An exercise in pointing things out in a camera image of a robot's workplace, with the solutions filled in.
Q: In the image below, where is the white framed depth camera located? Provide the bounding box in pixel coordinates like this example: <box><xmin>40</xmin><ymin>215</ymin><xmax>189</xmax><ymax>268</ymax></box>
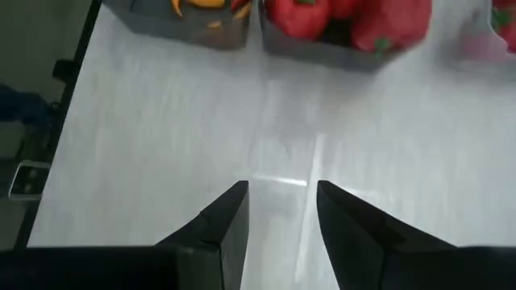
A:
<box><xmin>7</xmin><ymin>159</ymin><xmax>52</xmax><ymax>202</ymax></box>

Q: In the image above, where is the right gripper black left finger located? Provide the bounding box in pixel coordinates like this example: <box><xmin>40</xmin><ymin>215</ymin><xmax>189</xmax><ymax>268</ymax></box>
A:
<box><xmin>0</xmin><ymin>180</ymin><xmax>250</xmax><ymax>290</ymax></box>

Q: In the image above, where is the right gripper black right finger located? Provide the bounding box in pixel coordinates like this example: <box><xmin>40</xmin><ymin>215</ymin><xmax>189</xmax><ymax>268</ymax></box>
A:
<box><xmin>317</xmin><ymin>180</ymin><xmax>516</xmax><ymax>290</ymax></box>

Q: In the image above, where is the black aluminium table frame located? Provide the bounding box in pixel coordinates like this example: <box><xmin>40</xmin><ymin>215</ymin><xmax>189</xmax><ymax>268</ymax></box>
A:
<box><xmin>14</xmin><ymin>0</ymin><xmax>104</xmax><ymax>249</ymax></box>

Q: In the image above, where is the gray plastic basket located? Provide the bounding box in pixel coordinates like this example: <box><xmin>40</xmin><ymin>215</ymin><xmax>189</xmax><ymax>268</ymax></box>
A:
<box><xmin>260</xmin><ymin>0</ymin><xmax>432</xmax><ymax>73</ymax></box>
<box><xmin>104</xmin><ymin>0</ymin><xmax>254</xmax><ymax>52</ymax></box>

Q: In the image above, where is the clear plastic basket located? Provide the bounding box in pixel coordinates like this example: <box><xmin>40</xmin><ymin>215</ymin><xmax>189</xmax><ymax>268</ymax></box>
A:
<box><xmin>439</xmin><ymin>0</ymin><xmax>516</xmax><ymax>72</ymax></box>

